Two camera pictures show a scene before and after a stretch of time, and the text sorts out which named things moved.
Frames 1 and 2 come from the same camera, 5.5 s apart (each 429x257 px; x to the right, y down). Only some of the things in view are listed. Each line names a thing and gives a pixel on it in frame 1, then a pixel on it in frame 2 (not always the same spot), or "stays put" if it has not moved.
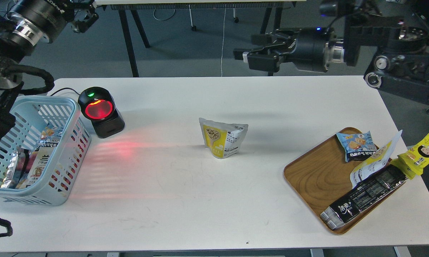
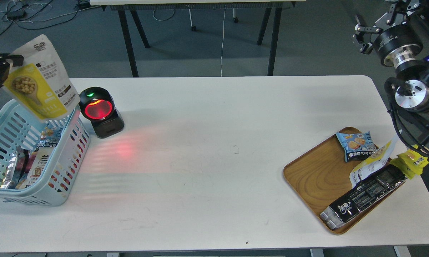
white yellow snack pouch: x=377 y=161 stays put
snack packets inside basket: x=26 y=167 stays put
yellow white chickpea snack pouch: x=222 y=139 to x=40 y=85
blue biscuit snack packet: x=358 y=146 stays put
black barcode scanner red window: x=97 y=104 stays put
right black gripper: x=311 y=49 to x=399 y=44
